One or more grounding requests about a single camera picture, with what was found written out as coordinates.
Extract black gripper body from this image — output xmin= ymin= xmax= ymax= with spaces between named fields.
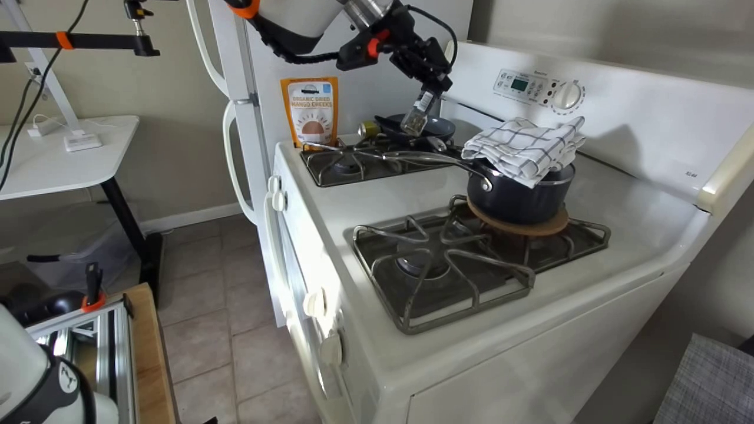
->
xmin=338 ymin=0 xmax=458 ymax=80

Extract dark frying pan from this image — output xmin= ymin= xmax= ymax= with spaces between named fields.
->
xmin=374 ymin=110 xmax=459 ymax=154

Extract black cast iron burner grate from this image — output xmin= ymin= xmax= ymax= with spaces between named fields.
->
xmin=344 ymin=194 xmax=613 ymax=336
xmin=299 ymin=129 xmax=454 ymax=190

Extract white checkered dish towel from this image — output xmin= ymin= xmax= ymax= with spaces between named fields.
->
xmin=459 ymin=113 xmax=590 ymax=190

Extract orange food pouch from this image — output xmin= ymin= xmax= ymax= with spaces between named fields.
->
xmin=280 ymin=75 xmax=341 ymax=150

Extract white stove timer dial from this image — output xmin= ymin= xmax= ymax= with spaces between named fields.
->
xmin=553 ymin=77 xmax=587 ymax=113

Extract white stove knob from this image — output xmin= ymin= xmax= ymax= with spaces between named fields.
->
xmin=263 ymin=174 xmax=291 ymax=215
xmin=303 ymin=285 xmax=338 ymax=325

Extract round cork trivet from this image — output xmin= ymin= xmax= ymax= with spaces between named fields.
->
xmin=465 ymin=196 xmax=573 ymax=240

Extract white gas stove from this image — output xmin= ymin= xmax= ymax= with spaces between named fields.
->
xmin=263 ymin=38 xmax=754 ymax=424

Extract black boom bar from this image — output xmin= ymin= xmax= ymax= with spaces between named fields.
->
xmin=0 ymin=28 xmax=163 ymax=67

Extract white power adapter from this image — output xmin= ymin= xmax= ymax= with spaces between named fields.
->
xmin=61 ymin=128 xmax=103 ymax=155

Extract orange clip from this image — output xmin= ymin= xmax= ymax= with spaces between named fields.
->
xmin=51 ymin=28 xmax=77 ymax=54

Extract white slanted pole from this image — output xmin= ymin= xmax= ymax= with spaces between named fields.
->
xmin=9 ymin=46 xmax=84 ymax=137

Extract small white plug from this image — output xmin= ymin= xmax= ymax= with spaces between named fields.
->
xmin=27 ymin=115 xmax=63 ymax=142

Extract white side table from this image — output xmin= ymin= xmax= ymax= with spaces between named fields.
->
xmin=0 ymin=113 xmax=166 ymax=312

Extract wooden board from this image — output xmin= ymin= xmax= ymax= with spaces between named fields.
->
xmin=123 ymin=280 xmax=181 ymax=424

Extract black clamp with orange grip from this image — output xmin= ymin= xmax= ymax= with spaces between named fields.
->
xmin=81 ymin=260 xmax=111 ymax=314

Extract gray checked cloth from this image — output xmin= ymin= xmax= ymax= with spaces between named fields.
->
xmin=653 ymin=332 xmax=754 ymax=424

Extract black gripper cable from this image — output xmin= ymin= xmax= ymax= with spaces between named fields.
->
xmin=246 ymin=2 xmax=463 ymax=71

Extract dark saucepan with steel handle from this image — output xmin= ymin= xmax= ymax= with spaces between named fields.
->
xmin=313 ymin=142 xmax=577 ymax=229

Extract thin black hanging cable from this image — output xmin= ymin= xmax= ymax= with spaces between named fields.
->
xmin=0 ymin=0 xmax=89 ymax=194

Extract aluminium cart frame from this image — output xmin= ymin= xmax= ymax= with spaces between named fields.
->
xmin=27 ymin=295 xmax=141 ymax=424

